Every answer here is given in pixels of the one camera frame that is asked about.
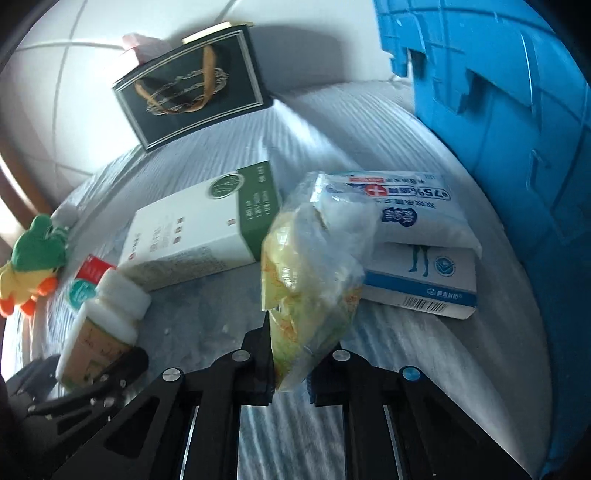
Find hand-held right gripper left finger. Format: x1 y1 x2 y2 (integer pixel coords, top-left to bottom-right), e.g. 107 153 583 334
51 311 278 480

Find pink white tissue box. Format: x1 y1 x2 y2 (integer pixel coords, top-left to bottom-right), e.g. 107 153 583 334
121 32 162 63

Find wooden door frame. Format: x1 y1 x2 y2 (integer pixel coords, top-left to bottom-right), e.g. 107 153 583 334
0 157 54 232

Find red and teal packet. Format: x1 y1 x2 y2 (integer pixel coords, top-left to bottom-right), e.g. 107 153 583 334
67 254 118 312

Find white and green carton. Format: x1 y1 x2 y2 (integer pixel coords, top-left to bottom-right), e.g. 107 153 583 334
117 161 282 291

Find plastic bag yellow green contents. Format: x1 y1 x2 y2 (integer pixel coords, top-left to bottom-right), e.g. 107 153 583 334
261 172 377 393

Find white pill bottle tan label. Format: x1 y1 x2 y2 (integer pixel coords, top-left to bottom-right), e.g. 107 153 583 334
55 268 153 393

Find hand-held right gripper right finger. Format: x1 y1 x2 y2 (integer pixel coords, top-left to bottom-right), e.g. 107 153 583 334
307 344 532 480

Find blue plastic crate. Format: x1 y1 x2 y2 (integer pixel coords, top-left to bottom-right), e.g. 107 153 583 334
373 0 591 478

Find black gift bag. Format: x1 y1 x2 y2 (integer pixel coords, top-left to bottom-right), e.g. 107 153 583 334
112 21 265 153

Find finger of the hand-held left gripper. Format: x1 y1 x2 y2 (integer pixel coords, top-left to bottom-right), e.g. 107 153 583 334
25 346 149 435

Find yellow duck plush green hat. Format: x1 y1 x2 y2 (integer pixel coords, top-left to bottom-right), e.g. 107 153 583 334
0 213 70 319

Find white blue medicine box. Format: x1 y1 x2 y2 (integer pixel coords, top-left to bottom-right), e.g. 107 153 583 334
362 242 478 320

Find white blue wipes packet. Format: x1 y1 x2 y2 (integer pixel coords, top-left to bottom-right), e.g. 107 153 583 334
323 172 483 259

